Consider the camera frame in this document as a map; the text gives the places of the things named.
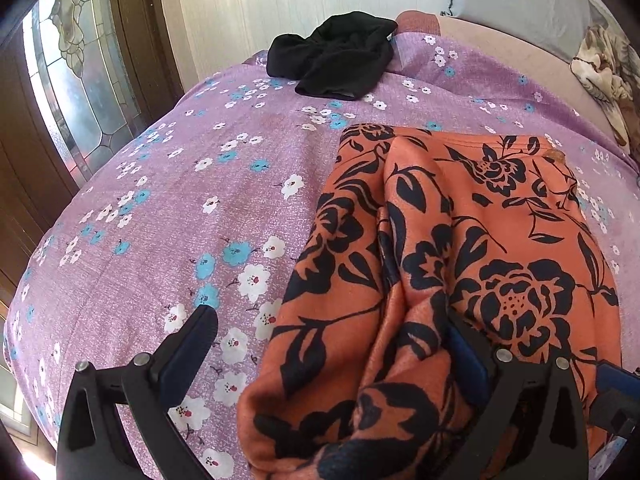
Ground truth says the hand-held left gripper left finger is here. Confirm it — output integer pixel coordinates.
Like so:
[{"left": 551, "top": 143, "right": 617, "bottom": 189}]
[{"left": 55, "top": 305, "right": 219, "bottom": 480}]

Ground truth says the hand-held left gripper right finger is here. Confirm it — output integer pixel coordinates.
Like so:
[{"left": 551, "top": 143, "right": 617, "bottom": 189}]
[{"left": 445, "top": 310, "right": 588, "bottom": 480}]

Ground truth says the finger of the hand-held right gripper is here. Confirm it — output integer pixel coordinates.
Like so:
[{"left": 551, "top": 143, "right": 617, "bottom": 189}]
[{"left": 587, "top": 362, "right": 640, "bottom": 433}]

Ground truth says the orange black floral dress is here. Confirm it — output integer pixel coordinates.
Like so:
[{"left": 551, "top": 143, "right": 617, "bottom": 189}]
[{"left": 237, "top": 122, "right": 623, "bottom": 480}]

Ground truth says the purple floral bedsheet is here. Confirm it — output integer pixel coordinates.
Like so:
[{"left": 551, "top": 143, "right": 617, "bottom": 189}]
[{"left": 2, "top": 30, "right": 640, "bottom": 480}]

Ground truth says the pink sofa bed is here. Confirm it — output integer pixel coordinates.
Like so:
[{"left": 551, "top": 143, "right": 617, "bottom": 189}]
[{"left": 395, "top": 10, "right": 621, "bottom": 133}]

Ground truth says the beige floral blanket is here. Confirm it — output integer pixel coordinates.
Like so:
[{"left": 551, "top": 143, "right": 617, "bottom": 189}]
[{"left": 570, "top": 25, "right": 638, "bottom": 148}]

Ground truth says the brown stained glass door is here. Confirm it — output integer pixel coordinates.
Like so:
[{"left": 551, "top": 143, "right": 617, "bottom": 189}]
[{"left": 0, "top": 0, "right": 193, "bottom": 261}]

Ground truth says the black garment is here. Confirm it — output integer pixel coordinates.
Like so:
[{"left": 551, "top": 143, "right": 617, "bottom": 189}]
[{"left": 266, "top": 10, "right": 399, "bottom": 102}]

